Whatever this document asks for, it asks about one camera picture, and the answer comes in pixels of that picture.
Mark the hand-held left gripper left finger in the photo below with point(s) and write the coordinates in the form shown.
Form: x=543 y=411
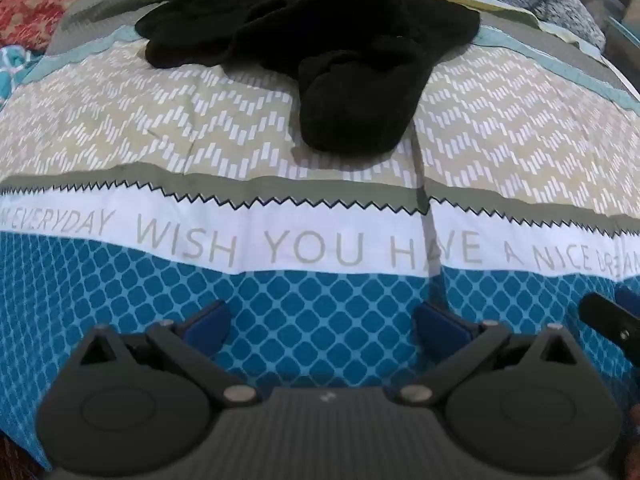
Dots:
x=209 y=321

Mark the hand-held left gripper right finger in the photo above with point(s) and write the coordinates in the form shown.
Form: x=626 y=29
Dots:
x=442 y=322

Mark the patterned teal beige bedspread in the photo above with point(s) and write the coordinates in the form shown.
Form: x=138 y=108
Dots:
x=250 y=185

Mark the teal wavy striped pillow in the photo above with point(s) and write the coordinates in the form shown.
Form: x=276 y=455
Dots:
x=12 y=67

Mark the black pants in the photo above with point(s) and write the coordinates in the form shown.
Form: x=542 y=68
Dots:
x=350 y=60

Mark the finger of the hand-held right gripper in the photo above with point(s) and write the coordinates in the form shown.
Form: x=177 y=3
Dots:
x=605 y=317

